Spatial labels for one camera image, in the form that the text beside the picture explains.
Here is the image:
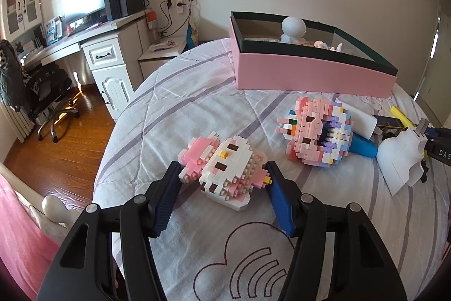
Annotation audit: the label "white plug adapter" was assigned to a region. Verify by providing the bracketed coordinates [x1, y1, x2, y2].
[378, 119, 430, 196]

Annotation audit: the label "pink multicolour block toy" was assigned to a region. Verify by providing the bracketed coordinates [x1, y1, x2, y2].
[277, 96, 354, 166]

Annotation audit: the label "white computer desk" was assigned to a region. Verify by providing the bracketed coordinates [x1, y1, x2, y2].
[21, 10, 154, 113]

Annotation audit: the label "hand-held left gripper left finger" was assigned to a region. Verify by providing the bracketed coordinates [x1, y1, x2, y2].
[37, 161, 182, 301]

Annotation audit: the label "striped white quilt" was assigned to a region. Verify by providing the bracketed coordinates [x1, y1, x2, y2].
[93, 36, 451, 301]

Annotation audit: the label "black office chair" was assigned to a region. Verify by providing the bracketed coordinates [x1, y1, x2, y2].
[0, 40, 81, 143]

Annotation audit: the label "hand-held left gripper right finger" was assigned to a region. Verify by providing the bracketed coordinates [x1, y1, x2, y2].
[264, 160, 409, 301]

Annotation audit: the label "black slim box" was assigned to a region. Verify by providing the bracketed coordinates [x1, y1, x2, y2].
[372, 114, 414, 132]

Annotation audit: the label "white glass-door cabinet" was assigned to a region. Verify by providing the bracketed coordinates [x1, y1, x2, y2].
[0, 0, 43, 42]

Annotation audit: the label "pink cardboard box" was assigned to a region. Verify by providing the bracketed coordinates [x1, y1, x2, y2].
[229, 11, 399, 99]

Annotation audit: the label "blue tube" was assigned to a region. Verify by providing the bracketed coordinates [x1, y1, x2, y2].
[349, 133, 379, 159]

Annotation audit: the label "orange-capped bottle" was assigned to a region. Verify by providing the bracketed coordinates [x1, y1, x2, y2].
[147, 10, 159, 44]

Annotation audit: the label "white tube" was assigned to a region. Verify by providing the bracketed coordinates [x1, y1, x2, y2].
[335, 97, 377, 140]

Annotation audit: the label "white round-head figurine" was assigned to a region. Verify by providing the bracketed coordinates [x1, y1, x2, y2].
[281, 16, 307, 42]

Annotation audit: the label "blue snack bag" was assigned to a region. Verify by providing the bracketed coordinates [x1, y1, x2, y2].
[187, 24, 200, 48]

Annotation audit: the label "white wall sockets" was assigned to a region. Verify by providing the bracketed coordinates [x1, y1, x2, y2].
[173, 0, 198, 14]

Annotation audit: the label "pink blanket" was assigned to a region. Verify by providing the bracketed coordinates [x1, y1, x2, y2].
[0, 177, 60, 291]

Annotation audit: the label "yellow highlighter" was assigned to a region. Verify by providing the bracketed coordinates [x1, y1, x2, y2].
[389, 106, 414, 129]

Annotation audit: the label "white bed frame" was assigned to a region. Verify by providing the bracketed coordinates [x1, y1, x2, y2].
[0, 162, 81, 229]

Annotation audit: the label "white nightstand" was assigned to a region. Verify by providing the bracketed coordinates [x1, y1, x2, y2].
[137, 36, 187, 81]

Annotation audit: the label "dark jacket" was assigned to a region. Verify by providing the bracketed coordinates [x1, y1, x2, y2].
[0, 39, 27, 111]

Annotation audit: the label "white pink block cat toy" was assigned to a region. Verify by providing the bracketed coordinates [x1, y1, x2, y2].
[177, 133, 272, 212]

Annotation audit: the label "black power cable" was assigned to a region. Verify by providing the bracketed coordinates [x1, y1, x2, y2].
[160, 0, 193, 38]

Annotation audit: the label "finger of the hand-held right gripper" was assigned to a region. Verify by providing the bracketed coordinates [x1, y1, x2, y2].
[421, 127, 451, 144]

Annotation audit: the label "blue white desk box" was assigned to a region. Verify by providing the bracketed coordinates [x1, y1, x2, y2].
[44, 19, 64, 41]

